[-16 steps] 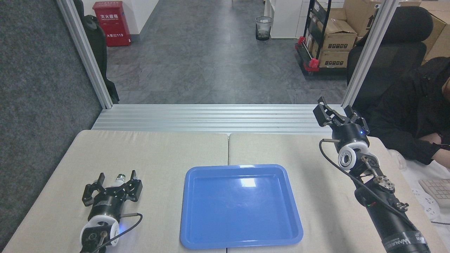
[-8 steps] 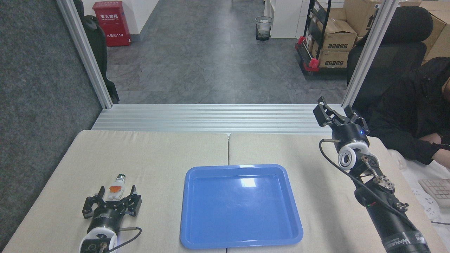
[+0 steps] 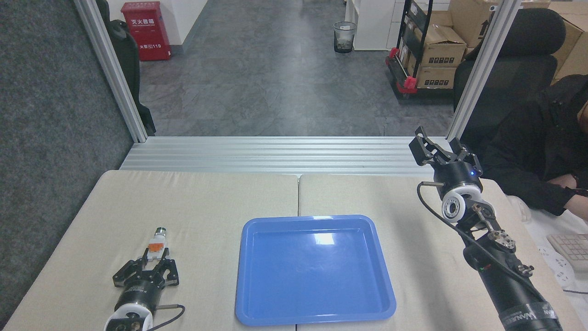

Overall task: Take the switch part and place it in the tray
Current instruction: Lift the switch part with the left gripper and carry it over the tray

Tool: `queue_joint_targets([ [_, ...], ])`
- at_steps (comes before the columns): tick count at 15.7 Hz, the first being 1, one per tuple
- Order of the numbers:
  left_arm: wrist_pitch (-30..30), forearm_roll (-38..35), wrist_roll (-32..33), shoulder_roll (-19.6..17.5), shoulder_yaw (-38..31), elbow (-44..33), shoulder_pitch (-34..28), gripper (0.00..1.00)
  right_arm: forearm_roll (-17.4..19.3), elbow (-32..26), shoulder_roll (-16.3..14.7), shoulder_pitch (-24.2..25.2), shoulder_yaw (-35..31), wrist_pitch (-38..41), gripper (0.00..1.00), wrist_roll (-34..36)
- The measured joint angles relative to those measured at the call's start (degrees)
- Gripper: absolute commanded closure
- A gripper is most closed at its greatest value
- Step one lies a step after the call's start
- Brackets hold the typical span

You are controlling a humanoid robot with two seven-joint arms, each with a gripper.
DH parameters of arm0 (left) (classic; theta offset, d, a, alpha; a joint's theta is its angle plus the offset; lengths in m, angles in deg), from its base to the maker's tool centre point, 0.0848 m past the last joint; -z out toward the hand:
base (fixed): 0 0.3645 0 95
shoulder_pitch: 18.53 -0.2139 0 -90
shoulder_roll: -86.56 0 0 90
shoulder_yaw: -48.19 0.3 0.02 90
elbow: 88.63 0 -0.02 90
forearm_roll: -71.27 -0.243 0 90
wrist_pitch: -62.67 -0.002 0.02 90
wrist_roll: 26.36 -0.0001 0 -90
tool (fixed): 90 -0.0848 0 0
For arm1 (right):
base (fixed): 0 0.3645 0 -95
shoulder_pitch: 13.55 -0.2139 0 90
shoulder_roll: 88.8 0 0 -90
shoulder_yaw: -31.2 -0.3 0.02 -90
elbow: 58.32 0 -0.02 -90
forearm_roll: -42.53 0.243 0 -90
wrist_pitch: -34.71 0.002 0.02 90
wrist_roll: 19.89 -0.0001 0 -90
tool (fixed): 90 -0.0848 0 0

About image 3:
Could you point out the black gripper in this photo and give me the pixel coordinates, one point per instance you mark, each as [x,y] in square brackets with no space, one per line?
[140,292]
[457,174]

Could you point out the white orange switch part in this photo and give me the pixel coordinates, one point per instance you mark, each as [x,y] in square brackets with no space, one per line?
[157,246]

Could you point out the blue plastic tray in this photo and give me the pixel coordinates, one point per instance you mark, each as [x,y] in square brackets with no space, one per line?
[317,276]

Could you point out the person's hand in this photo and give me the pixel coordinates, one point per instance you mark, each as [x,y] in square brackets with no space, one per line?
[564,181]
[579,203]

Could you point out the cardboard box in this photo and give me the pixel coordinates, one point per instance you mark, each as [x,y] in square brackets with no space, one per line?
[435,77]
[572,41]
[473,20]
[441,46]

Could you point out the black red trolley cart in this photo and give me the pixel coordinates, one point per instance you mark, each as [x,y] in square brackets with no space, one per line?
[404,69]

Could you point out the person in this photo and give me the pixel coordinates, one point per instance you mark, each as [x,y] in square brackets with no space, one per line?
[537,142]

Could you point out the white computer mouse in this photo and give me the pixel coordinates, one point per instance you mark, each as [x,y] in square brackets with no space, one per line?
[520,209]

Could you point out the black office chair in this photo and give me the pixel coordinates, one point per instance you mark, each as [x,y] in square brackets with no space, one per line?
[519,69]

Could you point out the white cabinet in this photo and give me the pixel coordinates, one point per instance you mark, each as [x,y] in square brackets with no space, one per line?
[372,23]

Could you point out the mesh trash bin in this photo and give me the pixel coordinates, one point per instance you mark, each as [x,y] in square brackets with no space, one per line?
[344,37]

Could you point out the white keyboard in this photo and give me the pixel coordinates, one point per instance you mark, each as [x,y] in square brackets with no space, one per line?
[572,250]

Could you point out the white power strip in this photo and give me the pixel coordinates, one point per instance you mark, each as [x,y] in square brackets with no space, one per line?
[556,271]

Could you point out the black bag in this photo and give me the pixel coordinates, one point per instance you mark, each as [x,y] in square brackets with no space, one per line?
[128,59]

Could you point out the red fire extinguisher box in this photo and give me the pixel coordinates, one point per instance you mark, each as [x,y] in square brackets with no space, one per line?
[146,32]

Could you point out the silver aluminium post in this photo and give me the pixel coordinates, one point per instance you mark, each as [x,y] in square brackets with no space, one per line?
[110,69]
[482,69]

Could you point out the silver aluminium rail base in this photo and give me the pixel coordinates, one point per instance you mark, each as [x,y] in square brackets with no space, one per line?
[275,154]

